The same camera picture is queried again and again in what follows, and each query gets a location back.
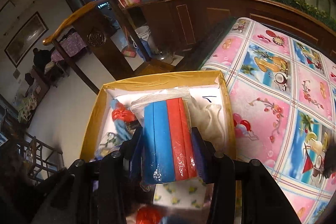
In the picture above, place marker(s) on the fan base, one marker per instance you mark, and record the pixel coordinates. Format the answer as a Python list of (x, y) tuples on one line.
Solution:
[(162, 56)]

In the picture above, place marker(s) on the bag of blue red sponges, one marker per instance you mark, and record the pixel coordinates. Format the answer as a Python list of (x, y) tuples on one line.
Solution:
[(162, 140)]

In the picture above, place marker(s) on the framed picture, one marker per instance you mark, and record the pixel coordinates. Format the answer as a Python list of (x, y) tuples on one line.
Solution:
[(26, 37)]

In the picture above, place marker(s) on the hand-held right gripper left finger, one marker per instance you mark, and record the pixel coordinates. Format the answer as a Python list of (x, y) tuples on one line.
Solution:
[(131, 151)]

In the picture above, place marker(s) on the yellow-taped cardboard box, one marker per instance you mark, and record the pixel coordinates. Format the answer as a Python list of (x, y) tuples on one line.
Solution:
[(157, 79)]

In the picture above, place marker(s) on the blue knit cloth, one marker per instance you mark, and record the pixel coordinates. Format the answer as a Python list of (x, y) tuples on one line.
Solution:
[(124, 130)]

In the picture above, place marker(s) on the pink dustpan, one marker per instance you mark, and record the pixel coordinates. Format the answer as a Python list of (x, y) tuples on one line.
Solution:
[(128, 52)]

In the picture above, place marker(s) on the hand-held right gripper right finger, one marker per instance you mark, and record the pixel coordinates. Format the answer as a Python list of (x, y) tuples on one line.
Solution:
[(198, 157)]

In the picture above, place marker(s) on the white tissue pack yellow print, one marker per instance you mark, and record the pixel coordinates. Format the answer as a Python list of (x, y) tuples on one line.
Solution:
[(181, 192)]

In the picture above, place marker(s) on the dark wooden chair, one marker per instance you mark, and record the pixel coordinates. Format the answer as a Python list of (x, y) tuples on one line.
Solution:
[(44, 161)]

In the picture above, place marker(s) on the wooden cabinet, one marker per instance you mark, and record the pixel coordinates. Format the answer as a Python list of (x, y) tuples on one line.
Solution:
[(210, 11)]

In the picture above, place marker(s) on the floral printed cloth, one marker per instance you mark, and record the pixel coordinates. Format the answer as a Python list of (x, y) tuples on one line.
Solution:
[(109, 141)]

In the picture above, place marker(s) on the orange small packet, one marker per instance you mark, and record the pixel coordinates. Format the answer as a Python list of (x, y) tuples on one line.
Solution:
[(147, 216)]

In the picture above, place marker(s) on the purple floral cloth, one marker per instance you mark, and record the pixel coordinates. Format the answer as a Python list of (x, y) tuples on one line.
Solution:
[(71, 43)]

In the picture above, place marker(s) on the white packet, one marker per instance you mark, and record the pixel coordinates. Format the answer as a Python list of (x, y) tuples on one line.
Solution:
[(210, 124)]

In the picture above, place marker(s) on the orange mesh scrubber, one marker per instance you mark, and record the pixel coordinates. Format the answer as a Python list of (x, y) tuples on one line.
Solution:
[(122, 114)]

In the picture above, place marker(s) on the white bucket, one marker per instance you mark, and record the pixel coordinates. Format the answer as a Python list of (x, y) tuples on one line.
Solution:
[(143, 35)]

